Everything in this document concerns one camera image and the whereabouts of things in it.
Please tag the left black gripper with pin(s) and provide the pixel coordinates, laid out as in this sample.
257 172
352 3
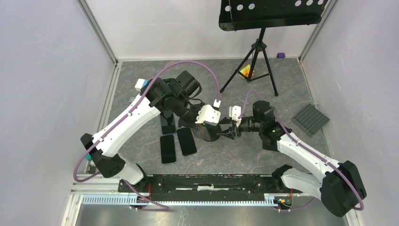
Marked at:
192 122

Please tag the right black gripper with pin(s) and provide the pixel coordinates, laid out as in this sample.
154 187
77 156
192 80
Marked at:
235 129

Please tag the black round-base phone stand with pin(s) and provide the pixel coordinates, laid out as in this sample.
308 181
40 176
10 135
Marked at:
226 133

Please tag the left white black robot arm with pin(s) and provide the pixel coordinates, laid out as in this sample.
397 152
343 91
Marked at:
156 96

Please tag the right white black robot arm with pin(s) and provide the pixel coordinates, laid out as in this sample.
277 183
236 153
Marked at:
338 185

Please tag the black square-base phone holder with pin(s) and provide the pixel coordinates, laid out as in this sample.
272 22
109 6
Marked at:
269 144

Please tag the black music stand tripod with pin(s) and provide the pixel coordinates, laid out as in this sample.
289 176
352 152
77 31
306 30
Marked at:
237 15

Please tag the blue-edged black smartphone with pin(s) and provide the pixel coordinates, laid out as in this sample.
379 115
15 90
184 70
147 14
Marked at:
168 125

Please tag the orange yellow block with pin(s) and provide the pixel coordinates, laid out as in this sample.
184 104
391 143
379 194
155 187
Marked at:
244 71

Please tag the white and blue blocks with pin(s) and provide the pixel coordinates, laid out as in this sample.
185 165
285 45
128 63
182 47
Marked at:
140 84

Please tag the grey studded baseplate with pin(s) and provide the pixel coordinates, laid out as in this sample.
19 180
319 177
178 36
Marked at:
310 120

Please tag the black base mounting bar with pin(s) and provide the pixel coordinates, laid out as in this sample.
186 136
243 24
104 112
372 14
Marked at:
210 187

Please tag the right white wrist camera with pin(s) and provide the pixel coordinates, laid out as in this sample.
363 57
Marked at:
234 114

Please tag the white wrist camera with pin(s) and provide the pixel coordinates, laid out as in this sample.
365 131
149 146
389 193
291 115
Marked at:
234 114
209 114

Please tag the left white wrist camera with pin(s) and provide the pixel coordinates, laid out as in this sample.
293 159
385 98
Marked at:
209 114

